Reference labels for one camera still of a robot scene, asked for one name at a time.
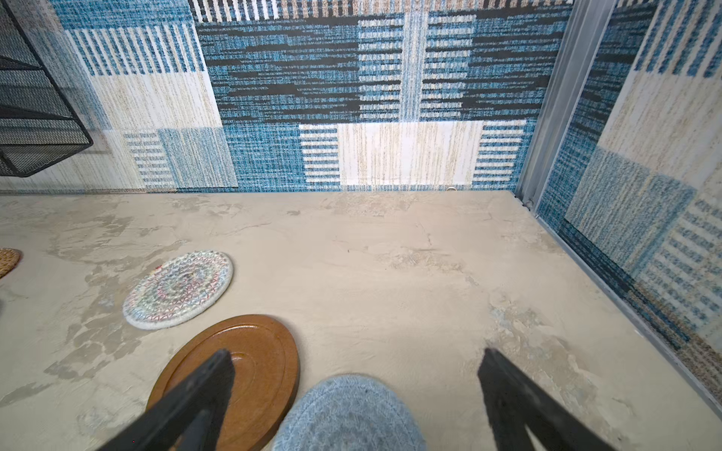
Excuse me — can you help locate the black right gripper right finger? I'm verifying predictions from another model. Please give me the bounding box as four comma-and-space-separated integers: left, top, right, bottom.
478, 348, 612, 450

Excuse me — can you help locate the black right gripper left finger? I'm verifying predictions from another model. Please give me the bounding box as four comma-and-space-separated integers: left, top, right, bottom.
101, 350, 235, 450

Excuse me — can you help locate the multicolour braided round coaster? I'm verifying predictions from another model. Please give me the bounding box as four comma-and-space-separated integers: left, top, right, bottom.
122, 250, 234, 331

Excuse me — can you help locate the brown wooden round coaster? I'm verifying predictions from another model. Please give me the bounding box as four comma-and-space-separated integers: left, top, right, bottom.
147, 315, 300, 450

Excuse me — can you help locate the grey-blue knitted round coaster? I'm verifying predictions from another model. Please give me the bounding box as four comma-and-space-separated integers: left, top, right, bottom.
273, 374, 427, 450

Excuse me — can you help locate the woven rattan round coaster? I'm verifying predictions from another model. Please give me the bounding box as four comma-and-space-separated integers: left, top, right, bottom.
0, 248, 23, 278

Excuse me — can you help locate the black wire mesh shelf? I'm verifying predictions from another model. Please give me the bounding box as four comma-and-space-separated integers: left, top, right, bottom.
1, 1, 93, 178

